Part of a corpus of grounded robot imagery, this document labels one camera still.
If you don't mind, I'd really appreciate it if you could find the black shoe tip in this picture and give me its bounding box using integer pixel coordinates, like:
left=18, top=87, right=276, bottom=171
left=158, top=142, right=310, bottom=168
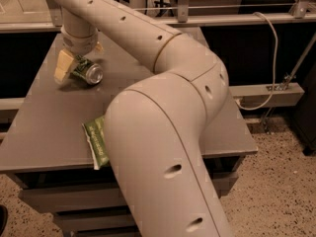
left=0, top=204, right=8, bottom=237

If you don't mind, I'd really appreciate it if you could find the metal railing frame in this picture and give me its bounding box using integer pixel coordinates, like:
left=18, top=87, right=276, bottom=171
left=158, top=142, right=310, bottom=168
left=1, top=0, right=315, bottom=33

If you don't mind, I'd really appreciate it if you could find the grey drawer cabinet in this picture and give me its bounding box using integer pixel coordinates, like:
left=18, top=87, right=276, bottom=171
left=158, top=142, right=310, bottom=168
left=0, top=37, right=258, bottom=237

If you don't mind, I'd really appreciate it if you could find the green jalapeno chip bag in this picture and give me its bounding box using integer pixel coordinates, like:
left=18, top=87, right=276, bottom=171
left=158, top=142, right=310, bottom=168
left=82, top=116, right=110, bottom=170

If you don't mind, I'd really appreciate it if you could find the green soda can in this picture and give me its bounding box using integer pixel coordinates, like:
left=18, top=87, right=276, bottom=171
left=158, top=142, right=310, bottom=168
left=72, top=55, right=103, bottom=85

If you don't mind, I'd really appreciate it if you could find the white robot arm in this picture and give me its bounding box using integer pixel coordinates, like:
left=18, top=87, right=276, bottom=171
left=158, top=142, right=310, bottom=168
left=54, top=0, right=233, bottom=237

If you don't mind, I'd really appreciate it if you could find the white cable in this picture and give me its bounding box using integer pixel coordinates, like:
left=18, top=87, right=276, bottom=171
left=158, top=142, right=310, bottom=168
left=234, top=11, right=279, bottom=112

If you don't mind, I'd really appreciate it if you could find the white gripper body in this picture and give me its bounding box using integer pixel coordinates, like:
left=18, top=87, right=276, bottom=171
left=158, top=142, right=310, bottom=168
left=61, top=27, right=98, bottom=55

